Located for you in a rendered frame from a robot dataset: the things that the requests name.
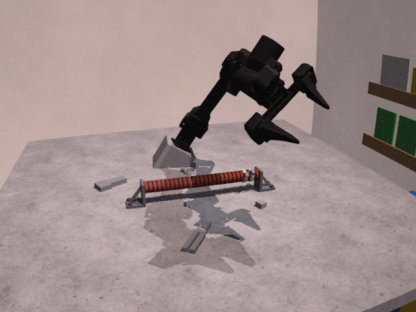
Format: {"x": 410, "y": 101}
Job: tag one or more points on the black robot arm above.
{"x": 237, "y": 72}

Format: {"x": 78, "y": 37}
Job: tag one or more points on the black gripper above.
{"x": 261, "y": 130}

